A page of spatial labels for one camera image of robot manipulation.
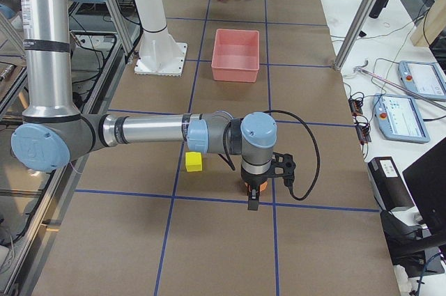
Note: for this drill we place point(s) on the orange black gripper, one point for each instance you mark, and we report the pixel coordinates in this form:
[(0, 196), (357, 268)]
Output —
[(253, 179)]

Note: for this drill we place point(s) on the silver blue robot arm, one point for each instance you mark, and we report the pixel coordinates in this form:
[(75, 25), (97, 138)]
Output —
[(54, 132)]

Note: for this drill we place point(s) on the pink plastic bin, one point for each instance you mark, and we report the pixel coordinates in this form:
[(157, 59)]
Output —
[(236, 55)]

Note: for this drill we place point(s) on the yellow block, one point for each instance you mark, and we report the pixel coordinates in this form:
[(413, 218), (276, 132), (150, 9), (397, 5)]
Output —
[(193, 162)]

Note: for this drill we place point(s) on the small circuit board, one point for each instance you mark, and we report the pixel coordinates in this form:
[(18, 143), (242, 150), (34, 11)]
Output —
[(361, 122)]

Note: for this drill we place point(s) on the black box with label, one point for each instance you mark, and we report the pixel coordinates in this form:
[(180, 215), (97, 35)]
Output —
[(388, 185)]

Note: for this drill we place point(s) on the near blue teach pendant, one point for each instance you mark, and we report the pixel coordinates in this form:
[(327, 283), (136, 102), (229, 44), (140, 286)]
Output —
[(399, 118)]

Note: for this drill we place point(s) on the blue teach pendant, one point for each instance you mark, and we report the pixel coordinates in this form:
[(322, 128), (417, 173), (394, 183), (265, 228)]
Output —
[(399, 118), (425, 79)]

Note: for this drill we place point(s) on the black monitor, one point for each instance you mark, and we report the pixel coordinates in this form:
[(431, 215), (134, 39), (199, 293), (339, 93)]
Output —
[(425, 179)]

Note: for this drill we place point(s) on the far blue teach pendant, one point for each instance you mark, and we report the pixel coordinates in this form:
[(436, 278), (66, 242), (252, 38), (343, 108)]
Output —
[(425, 79)]

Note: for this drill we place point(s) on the black bottle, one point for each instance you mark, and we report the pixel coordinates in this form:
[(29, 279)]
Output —
[(377, 8)]

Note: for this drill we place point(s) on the wooden board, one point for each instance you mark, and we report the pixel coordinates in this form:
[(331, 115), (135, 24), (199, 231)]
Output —
[(431, 26)]

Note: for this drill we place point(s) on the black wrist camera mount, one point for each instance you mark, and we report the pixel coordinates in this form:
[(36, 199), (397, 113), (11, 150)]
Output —
[(282, 166)]

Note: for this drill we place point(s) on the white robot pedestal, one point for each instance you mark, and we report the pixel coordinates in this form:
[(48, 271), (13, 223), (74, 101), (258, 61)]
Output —
[(159, 53)]

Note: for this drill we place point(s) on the aluminium frame post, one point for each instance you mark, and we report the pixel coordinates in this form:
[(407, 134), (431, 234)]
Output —
[(353, 32)]

